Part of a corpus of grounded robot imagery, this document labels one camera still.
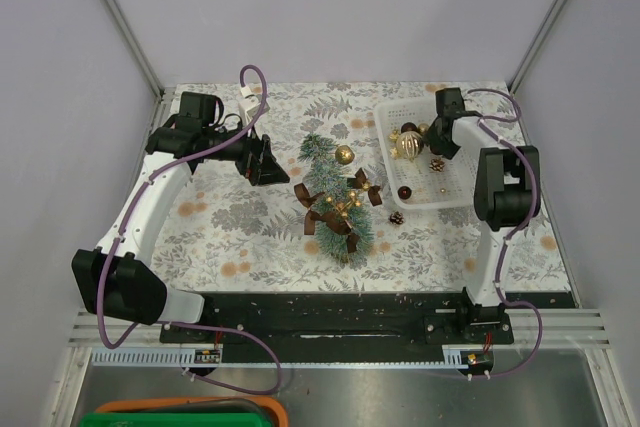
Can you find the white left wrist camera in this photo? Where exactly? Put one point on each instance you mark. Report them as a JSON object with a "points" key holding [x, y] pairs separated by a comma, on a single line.
{"points": [[248, 103]]}

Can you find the dark brown bauble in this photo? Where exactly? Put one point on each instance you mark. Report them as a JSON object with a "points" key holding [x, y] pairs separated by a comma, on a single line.
{"points": [[408, 127]]}

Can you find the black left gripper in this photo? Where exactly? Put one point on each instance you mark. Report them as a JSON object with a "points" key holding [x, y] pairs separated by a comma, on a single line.
{"points": [[258, 163]]}

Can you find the brown ribbon ornaments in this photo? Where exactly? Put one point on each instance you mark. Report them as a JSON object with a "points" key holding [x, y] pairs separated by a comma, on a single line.
{"points": [[334, 213]]}

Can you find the large gold striped bauble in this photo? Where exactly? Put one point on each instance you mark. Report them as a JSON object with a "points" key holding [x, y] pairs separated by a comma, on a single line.
{"points": [[409, 145]]}

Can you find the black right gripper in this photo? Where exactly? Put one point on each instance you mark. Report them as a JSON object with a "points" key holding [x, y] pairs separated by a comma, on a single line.
{"points": [[448, 151]]}

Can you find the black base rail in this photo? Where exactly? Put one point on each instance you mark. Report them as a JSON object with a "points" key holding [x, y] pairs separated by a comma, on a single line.
{"points": [[336, 328]]}

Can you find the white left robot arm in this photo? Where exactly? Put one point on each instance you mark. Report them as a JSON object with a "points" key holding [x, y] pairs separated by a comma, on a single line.
{"points": [[114, 278]]}

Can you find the frosted pine cone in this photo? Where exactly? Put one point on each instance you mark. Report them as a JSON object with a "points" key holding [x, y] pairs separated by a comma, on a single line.
{"points": [[397, 218], [437, 165]]}

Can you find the orange plastic bin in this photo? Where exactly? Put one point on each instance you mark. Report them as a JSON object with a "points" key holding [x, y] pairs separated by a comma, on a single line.
{"points": [[266, 405]]}

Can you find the gold glitter bauble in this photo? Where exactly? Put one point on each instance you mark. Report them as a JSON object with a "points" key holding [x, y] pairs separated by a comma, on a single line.
{"points": [[344, 155]]}

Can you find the green plastic bin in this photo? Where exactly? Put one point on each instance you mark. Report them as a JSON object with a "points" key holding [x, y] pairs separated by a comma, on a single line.
{"points": [[173, 420]]}

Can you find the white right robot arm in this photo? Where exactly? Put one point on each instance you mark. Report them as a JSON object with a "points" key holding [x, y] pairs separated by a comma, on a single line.
{"points": [[506, 195]]}

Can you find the small gold bauble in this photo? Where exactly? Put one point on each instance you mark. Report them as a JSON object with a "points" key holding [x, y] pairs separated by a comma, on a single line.
{"points": [[423, 128]]}

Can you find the floral patterned table mat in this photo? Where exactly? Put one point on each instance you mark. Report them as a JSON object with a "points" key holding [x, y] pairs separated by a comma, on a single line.
{"points": [[224, 235]]}

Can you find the small green christmas tree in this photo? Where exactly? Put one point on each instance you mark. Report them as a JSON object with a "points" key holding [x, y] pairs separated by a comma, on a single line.
{"points": [[326, 175]]}

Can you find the white plastic basket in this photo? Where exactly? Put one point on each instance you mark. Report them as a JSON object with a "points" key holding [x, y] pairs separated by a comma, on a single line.
{"points": [[429, 182]]}

